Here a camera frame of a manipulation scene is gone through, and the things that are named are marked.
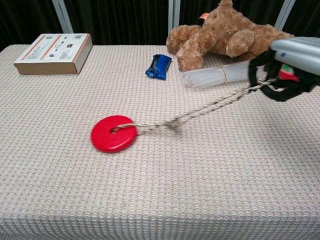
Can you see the beige woven tablecloth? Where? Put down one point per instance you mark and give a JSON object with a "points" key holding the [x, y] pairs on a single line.
{"points": [[175, 175]]}

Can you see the brown plush teddy bear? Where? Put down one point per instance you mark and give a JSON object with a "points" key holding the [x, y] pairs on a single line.
{"points": [[225, 32]]}

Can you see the dark curtain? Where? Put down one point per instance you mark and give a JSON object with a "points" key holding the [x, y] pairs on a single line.
{"points": [[120, 20]]}

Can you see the bundle of clear plastic sticks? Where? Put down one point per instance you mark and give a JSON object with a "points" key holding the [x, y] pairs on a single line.
{"points": [[207, 76]]}

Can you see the white window frame post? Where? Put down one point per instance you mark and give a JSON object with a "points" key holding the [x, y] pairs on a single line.
{"points": [[283, 13], [62, 13], [174, 13]]}

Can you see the red tape roll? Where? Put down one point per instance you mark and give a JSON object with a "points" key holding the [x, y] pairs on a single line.
{"points": [[287, 75]]}

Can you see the red disc with centre hole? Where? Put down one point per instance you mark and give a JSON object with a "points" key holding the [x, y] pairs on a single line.
{"points": [[102, 140]]}

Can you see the tan rubber band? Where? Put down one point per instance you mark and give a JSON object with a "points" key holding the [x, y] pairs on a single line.
{"points": [[224, 74]]}

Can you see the flat cardboard product box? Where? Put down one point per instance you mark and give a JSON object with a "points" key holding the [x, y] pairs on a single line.
{"points": [[53, 50]]}

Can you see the blue snack packet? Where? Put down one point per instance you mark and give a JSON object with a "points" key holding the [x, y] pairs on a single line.
{"points": [[160, 66]]}

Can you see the silver and black right hand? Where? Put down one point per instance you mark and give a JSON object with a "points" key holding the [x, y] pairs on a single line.
{"points": [[297, 50]]}

